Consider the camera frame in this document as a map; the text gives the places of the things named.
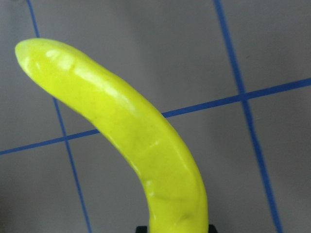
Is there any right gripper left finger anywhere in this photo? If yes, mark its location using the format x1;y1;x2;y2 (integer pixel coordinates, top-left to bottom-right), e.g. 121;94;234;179
136;226;148;233

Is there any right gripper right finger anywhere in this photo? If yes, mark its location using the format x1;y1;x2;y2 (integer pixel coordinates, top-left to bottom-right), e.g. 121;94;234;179
208;224;218;233

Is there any curved pale yellow banana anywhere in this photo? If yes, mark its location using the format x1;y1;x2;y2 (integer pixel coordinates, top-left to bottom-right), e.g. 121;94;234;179
15;38;208;233

